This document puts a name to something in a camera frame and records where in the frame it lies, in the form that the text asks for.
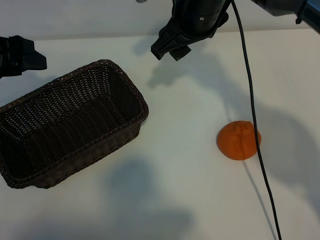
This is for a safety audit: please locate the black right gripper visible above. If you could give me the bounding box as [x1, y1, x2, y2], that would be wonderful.
[150, 0, 232, 62]

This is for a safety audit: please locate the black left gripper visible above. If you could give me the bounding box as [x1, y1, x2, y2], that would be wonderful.
[0, 35, 48, 80]

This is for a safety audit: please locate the dark brown wicker basket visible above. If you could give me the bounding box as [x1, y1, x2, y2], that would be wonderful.
[0, 59, 150, 190]

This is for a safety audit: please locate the orange fruit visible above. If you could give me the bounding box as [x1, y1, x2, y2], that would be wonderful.
[216, 120, 262, 161]

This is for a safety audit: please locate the long black cable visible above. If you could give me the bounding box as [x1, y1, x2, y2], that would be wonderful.
[230, 0, 283, 240]

